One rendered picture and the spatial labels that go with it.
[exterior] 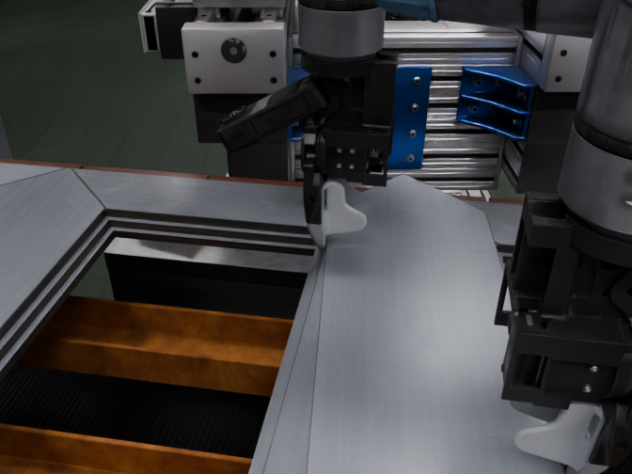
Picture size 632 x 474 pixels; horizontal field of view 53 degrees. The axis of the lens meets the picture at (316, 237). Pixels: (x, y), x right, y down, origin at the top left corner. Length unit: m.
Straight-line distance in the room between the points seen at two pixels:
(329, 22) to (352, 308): 0.25
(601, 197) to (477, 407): 0.24
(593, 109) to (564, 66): 0.64
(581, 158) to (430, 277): 0.33
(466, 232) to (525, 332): 0.36
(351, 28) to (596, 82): 0.27
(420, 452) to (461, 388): 0.07
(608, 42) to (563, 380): 0.19
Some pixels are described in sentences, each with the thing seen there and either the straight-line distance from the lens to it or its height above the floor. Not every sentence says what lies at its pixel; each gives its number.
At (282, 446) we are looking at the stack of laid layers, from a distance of 0.49.
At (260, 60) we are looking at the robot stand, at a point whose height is 0.95.
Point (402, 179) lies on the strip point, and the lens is 0.81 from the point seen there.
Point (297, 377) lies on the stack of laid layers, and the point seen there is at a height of 0.84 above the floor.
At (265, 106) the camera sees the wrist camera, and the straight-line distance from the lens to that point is 0.60.
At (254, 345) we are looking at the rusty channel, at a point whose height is 0.68.
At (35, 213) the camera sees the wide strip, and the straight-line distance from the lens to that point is 0.80.
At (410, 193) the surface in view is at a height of 0.84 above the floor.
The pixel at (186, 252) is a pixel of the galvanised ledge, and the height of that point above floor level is 0.68.
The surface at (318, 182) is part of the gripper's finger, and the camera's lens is 0.60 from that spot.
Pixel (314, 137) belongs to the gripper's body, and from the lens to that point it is 0.59.
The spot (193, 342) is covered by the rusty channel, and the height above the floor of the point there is 0.68.
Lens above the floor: 1.22
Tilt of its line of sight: 33 degrees down
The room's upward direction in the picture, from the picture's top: straight up
